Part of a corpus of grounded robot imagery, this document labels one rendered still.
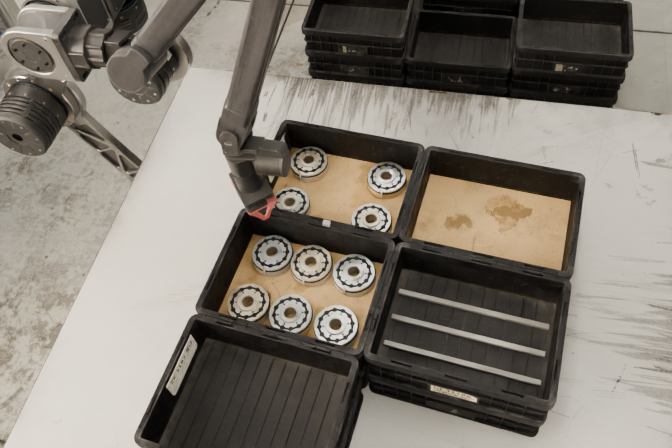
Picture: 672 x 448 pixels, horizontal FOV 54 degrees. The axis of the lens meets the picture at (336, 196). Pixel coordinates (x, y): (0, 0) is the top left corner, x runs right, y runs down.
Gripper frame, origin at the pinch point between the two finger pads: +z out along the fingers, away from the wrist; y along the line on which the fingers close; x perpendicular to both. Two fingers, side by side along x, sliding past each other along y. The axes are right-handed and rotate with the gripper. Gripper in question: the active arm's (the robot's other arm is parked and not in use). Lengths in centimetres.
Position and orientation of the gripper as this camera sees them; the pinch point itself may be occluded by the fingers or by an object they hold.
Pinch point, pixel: (259, 206)
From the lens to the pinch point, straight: 150.3
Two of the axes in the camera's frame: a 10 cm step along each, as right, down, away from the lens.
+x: -8.8, 4.4, -1.8
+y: -4.6, -6.8, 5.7
